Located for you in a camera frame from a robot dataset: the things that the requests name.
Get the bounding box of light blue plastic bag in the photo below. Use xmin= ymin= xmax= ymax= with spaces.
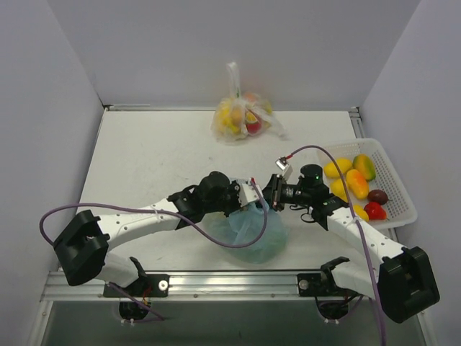
xmin=202 ymin=203 xmax=288 ymax=265

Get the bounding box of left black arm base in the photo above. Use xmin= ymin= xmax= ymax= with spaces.
xmin=103 ymin=257 xmax=168 ymax=326

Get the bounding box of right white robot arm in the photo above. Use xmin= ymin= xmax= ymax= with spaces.
xmin=263 ymin=164 xmax=440 ymax=323

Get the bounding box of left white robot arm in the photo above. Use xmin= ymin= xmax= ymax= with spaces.
xmin=53 ymin=172 xmax=254 ymax=296

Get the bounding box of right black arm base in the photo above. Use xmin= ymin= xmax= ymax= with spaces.
xmin=297 ymin=257 xmax=363 ymax=325

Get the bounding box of yellow fake pear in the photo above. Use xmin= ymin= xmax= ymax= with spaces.
xmin=330 ymin=179 xmax=349 ymax=203

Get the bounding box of clear tied bag of fruits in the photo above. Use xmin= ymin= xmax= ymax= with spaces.
xmin=211 ymin=62 xmax=285 ymax=143

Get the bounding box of orange fake fruit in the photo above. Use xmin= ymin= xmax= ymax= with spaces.
xmin=346 ymin=169 xmax=369 ymax=200

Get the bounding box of small yellow fake fruit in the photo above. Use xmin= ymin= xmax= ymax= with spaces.
xmin=353 ymin=204 xmax=370 ymax=221

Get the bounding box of orange yellow fake mango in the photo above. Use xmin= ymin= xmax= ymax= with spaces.
xmin=353 ymin=154 xmax=376 ymax=181

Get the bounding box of red fake bell pepper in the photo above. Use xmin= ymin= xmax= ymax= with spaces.
xmin=364 ymin=202 xmax=388 ymax=221

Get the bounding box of dark red fake plum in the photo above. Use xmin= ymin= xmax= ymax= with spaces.
xmin=367 ymin=189 xmax=389 ymax=205

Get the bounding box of white plastic basket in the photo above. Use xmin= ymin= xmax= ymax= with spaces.
xmin=324 ymin=138 xmax=418 ymax=230

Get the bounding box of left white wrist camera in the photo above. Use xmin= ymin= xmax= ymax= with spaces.
xmin=236 ymin=179 xmax=261 ymax=207

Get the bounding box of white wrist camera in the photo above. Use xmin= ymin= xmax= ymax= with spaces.
xmin=236 ymin=179 xmax=261 ymax=207
xmin=276 ymin=156 xmax=293 ymax=182

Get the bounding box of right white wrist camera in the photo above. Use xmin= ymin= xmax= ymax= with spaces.
xmin=276 ymin=156 xmax=293 ymax=182

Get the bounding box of aluminium front rail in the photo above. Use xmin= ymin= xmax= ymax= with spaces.
xmin=42 ymin=272 xmax=408 ymax=302

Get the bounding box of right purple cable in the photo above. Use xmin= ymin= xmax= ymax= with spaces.
xmin=286 ymin=145 xmax=388 ymax=346

